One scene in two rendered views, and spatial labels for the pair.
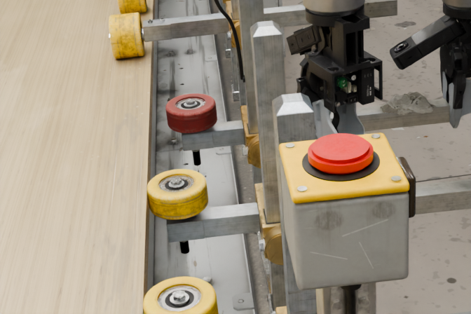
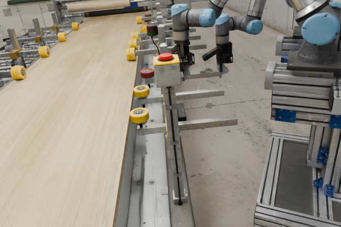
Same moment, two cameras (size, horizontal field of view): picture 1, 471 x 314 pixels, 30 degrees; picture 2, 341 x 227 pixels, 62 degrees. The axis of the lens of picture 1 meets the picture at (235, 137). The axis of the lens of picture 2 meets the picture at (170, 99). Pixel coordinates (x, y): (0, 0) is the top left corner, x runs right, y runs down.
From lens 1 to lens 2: 28 cm
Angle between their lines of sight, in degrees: 1
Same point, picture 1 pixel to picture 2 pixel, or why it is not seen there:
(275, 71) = not seen: hidden behind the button
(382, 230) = (174, 73)
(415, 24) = not seen: hidden behind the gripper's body
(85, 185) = (116, 89)
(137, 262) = (129, 105)
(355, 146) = (168, 54)
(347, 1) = (184, 37)
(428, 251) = not seen: hidden behind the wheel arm
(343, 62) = (183, 53)
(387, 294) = (209, 135)
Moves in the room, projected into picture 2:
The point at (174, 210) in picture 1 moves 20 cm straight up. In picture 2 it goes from (140, 95) to (134, 55)
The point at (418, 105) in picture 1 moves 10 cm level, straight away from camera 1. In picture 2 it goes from (209, 71) to (211, 65)
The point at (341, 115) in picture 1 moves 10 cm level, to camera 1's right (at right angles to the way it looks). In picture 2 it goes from (184, 69) to (205, 68)
